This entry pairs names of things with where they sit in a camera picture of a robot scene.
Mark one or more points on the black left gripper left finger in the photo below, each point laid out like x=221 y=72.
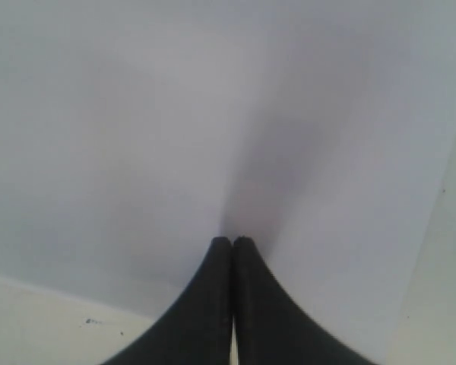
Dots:
x=197 y=328

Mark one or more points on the white paper sheet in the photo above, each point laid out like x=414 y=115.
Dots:
x=133 y=132

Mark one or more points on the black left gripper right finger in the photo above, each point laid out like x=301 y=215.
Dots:
x=270 y=327

